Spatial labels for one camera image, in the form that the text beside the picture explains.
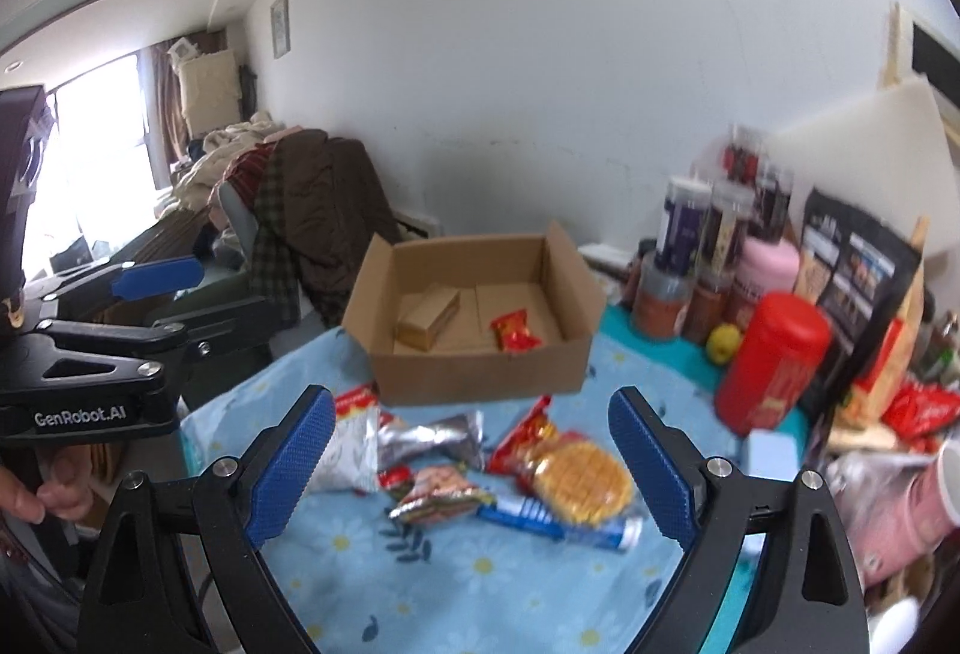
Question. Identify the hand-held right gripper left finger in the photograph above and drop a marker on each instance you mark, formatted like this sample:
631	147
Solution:
292	466

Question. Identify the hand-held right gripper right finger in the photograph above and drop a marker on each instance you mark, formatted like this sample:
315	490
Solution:
652	466

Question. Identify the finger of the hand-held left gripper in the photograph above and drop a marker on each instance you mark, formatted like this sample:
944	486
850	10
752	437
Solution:
225	324
157	275

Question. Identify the waffle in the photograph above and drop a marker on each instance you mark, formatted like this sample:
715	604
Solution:
581	481

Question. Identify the red and white snack packet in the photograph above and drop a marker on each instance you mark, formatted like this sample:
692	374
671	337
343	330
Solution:
356	400

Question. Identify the blue tablet tube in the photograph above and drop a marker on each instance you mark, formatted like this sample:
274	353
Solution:
540	520

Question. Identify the silver foil snack packet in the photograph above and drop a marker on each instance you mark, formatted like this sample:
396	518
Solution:
427	438

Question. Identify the red and green snack packet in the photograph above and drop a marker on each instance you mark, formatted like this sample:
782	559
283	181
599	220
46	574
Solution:
439	500

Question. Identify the cardboard box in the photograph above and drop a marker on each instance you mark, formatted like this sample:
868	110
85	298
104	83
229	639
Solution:
480	376

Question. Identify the person's left hand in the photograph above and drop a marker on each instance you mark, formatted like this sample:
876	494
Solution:
56	496

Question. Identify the dark wooden desk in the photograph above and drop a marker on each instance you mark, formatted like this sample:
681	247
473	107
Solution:
150	241

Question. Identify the plaid cloth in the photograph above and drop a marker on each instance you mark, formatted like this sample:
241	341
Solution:
270	264

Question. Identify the grey chair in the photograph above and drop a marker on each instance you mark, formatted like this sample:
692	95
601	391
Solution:
236	219

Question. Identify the white and blue box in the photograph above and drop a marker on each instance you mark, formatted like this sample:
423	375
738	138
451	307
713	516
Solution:
772	455

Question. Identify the yellow-green fruit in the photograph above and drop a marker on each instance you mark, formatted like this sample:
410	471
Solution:
724	345

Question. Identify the pile of light clothes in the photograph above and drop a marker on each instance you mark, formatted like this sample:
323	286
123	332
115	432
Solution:
225	151

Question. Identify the window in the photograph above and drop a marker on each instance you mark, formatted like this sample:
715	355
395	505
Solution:
90	136

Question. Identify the grey-lidded orange spice jar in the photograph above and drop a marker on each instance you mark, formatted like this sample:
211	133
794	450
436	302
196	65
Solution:
660	309

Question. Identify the red canister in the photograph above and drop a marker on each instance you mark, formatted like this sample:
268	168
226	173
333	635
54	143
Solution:
772	361

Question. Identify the brown jacket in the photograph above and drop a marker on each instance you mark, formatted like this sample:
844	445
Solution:
322	196

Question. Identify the brown curtain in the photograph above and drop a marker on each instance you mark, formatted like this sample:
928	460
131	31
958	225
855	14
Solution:
165	99

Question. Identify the red label spice jar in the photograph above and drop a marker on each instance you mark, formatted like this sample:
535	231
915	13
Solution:
742	309

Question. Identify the floral patterned pack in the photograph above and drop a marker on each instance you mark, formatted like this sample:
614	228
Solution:
615	286

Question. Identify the small red snack packet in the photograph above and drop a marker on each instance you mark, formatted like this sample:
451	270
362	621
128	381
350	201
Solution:
514	331

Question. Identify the small brown carton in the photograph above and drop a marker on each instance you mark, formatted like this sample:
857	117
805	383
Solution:
427	320

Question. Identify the blue floral tablecloth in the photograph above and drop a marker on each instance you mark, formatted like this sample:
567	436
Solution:
465	594

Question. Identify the white flat box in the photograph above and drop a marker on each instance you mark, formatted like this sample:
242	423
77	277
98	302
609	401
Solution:
609	255

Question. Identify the pink bottle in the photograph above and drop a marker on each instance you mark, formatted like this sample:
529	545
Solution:
769	268

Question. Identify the clear jar with purple label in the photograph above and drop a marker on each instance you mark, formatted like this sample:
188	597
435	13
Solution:
682	226

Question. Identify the clear jar of grains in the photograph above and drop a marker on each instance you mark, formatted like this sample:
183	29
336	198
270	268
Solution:
726	226

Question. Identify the orange snack package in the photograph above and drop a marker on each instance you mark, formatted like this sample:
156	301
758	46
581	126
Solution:
889	369

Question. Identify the pink cup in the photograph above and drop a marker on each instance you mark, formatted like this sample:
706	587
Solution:
922	511

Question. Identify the red snack bag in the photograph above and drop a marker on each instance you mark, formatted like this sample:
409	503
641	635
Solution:
922	414

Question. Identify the clear jar with dark label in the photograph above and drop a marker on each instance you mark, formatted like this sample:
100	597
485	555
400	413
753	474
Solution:
774	204

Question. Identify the black snack pouch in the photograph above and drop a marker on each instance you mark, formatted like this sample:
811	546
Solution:
862	264

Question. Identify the clear jar with red contents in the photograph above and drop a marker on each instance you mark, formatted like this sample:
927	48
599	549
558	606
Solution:
742	155

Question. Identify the white foam board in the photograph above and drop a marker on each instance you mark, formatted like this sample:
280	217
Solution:
862	136

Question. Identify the wooden framed blackboard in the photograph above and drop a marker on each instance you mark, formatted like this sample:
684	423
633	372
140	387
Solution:
934	50

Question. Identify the framed wall picture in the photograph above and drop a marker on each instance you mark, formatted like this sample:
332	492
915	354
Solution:
280	24

